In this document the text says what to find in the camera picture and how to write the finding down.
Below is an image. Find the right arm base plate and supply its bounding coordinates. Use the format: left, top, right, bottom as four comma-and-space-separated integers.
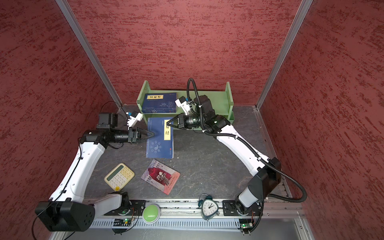
222, 200, 261, 217

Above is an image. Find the aluminium front rail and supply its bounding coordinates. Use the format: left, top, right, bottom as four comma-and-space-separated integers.
61, 197, 305, 218

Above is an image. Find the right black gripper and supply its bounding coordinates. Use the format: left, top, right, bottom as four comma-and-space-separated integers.
168, 112, 207, 129

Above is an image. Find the green round push button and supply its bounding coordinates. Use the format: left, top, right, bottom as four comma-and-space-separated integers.
142, 204, 161, 225

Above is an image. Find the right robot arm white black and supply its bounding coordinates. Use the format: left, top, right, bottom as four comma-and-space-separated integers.
167, 95, 281, 215

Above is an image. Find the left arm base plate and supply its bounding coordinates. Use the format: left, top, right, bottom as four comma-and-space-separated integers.
104, 200, 147, 218

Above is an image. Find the cream yellow calculator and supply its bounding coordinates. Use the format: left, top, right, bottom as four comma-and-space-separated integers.
104, 163, 135, 192

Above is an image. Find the blue book Yijing yellow label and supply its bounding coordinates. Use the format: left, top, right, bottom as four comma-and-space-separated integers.
146, 117, 174, 159

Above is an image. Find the red magazine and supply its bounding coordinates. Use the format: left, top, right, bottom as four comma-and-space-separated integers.
141, 159, 180, 195

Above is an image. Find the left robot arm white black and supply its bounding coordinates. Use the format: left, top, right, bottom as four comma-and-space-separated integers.
35, 111, 155, 232

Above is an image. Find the green wooden two-tier shelf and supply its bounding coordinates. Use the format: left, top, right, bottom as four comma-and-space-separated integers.
137, 81, 235, 124

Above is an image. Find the small circuit board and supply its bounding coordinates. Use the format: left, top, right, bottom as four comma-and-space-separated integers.
112, 219, 132, 235
239, 219, 255, 235

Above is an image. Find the right small circuit board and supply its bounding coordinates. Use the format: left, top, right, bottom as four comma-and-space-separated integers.
239, 219, 255, 235

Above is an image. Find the teal triangular alarm clock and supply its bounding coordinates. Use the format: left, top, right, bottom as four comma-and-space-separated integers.
198, 194, 220, 221

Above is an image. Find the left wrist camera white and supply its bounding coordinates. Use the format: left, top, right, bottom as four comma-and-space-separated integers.
126, 111, 144, 130

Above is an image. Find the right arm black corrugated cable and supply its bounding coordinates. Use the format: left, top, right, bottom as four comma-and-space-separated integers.
186, 77, 308, 233

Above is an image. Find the left small circuit board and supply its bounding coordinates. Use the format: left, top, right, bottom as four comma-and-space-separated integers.
112, 219, 132, 235

